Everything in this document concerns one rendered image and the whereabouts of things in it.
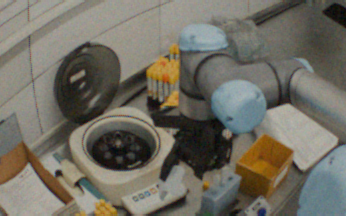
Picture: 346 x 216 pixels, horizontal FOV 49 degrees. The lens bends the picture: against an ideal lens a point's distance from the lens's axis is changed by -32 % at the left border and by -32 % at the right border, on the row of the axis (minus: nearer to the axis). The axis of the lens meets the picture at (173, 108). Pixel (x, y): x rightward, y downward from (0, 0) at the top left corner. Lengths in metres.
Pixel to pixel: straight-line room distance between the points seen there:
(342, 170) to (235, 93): 0.36
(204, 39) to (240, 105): 0.13
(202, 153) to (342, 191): 0.56
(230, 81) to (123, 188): 0.51
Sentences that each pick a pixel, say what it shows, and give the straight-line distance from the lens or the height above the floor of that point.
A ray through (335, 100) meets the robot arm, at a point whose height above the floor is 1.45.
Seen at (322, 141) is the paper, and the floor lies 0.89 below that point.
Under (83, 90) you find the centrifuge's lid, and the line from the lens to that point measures 1.36.
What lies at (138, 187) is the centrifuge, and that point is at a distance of 1.19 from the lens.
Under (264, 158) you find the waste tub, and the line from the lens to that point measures 1.35.
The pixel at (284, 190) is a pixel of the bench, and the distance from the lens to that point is 1.28.
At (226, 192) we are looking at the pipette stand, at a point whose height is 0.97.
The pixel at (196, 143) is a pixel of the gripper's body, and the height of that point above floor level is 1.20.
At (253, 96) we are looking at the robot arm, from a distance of 0.71.
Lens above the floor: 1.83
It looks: 39 degrees down
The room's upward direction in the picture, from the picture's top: 1 degrees counter-clockwise
